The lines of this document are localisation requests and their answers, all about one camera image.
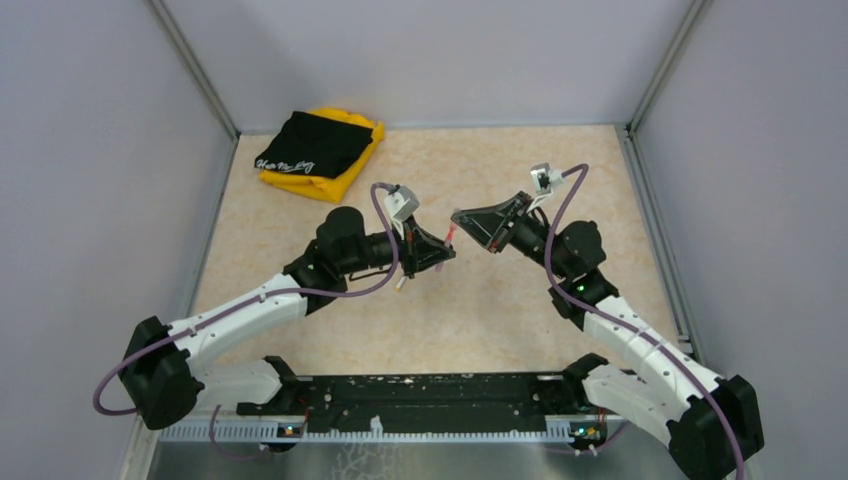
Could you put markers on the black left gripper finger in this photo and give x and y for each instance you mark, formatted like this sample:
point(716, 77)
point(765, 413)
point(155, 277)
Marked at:
point(422, 262)
point(428, 242)

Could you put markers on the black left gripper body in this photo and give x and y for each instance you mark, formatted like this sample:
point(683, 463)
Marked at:
point(409, 249)

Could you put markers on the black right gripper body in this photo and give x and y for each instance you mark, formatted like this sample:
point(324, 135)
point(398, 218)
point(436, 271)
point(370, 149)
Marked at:
point(523, 225)

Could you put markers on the mauve pen with red tip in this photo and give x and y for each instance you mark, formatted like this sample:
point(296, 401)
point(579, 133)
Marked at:
point(448, 245)

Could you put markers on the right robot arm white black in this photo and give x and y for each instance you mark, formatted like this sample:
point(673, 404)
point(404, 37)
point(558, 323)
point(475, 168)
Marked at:
point(709, 424)

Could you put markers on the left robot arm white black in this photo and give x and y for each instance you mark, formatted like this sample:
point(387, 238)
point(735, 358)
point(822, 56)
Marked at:
point(167, 364)

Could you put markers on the yellow folded cloth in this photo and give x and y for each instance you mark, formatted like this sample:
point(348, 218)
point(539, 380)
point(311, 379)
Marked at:
point(324, 189)

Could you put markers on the black folded cloth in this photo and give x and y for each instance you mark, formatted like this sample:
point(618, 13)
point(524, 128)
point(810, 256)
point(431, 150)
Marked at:
point(311, 145)

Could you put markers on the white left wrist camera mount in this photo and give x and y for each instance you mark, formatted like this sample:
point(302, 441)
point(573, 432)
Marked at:
point(400, 204)

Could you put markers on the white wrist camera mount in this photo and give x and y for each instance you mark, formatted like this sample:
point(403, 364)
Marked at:
point(400, 204)
point(545, 180)

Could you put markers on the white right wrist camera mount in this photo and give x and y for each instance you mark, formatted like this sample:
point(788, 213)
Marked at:
point(545, 180)

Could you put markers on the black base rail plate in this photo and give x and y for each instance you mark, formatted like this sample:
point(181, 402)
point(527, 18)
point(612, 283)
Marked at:
point(469, 404)

